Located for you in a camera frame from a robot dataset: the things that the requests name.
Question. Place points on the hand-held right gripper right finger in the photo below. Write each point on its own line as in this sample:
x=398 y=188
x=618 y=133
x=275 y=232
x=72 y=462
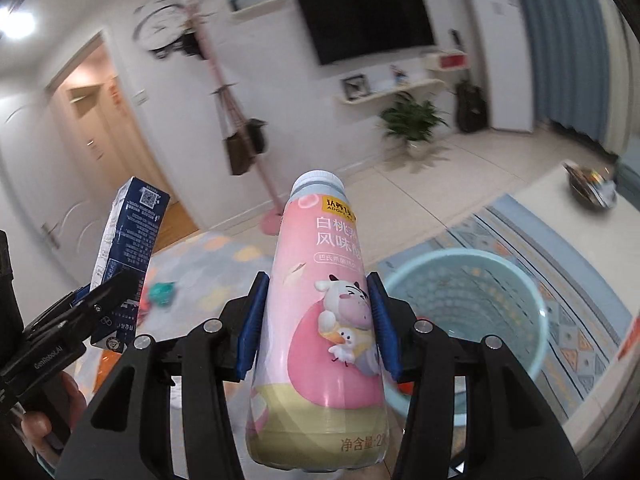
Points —
x=378 y=310

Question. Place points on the bowl of snacks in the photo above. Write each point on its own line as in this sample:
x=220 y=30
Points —
x=590 y=185

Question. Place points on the teal toy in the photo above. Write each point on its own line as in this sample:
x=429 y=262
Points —
x=162 y=294

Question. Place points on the pink coat stand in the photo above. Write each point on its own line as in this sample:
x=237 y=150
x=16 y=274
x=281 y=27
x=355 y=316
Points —
x=235 y=110

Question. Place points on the person's left hand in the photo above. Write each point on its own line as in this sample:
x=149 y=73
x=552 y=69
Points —
x=55 y=410

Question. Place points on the framed picture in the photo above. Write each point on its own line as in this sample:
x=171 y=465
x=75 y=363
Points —
x=356 y=86

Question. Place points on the red and white wall box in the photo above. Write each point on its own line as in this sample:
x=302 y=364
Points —
x=447 y=60

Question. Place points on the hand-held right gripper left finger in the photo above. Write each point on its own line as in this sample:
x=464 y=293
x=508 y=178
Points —
x=251 y=310

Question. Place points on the brown hanging bag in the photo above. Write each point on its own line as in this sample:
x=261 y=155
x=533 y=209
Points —
x=240 y=152

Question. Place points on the black wall television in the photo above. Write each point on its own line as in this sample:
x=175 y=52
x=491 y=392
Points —
x=367 y=20

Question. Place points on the white refrigerator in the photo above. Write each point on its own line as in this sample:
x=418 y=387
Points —
x=492 y=45

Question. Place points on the white door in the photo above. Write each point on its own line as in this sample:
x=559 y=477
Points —
x=55 y=180

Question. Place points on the green potted plant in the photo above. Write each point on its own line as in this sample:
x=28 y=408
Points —
x=412 y=120

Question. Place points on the pink drink bottle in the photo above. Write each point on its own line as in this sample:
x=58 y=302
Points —
x=320 y=320

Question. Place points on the black guitar case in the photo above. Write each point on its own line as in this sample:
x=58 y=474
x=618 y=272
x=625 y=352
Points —
x=470 y=105

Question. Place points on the blue milk carton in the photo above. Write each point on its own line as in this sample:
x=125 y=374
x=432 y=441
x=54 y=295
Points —
x=127 y=240

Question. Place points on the light blue plastic basket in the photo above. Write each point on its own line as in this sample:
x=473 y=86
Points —
x=470 y=305

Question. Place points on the round wall clock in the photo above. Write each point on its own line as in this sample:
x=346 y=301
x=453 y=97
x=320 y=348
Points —
x=162 y=22

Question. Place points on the blue curtain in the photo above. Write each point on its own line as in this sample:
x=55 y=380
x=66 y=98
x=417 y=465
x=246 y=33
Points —
x=570 y=50

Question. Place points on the white floating wall shelf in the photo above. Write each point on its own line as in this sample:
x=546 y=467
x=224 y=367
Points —
x=390 y=90

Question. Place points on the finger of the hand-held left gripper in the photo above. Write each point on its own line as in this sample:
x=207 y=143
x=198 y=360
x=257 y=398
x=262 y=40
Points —
x=95 y=305

